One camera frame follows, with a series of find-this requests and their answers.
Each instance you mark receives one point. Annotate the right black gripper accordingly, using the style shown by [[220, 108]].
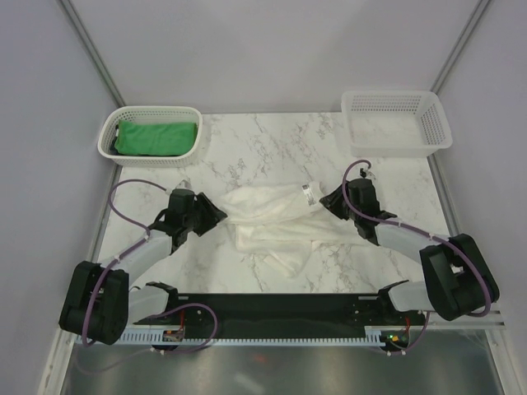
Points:
[[333, 200]]

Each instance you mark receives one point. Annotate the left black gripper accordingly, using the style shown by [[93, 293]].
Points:
[[212, 216]]

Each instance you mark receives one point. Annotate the white towel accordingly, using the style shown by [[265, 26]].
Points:
[[284, 223]]

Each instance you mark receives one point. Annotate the green towel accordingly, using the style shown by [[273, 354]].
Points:
[[158, 139]]

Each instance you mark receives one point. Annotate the dark blue towel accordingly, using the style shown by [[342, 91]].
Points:
[[112, 149]]

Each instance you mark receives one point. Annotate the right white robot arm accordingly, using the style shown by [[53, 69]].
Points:
[[457, 280]]

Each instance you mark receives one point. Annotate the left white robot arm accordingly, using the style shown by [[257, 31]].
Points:
[[99, 304]]

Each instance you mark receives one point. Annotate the right white plastic basket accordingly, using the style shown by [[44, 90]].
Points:
[[395, 124]]

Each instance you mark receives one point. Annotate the white plastic basket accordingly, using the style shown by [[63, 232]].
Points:
[[151, 115], [395, 124]]

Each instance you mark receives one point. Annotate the left white plastic basket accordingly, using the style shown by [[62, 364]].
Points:
[[151, 115]]

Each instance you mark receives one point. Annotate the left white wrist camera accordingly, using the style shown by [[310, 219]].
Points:
[[184, 184]]

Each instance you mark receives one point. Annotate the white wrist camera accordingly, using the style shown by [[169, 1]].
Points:
[[366, 173], [184, 184]]

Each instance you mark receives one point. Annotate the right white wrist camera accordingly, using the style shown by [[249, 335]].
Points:
[[366, 173]]

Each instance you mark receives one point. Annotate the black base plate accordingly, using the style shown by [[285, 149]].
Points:
[[297, 316]]

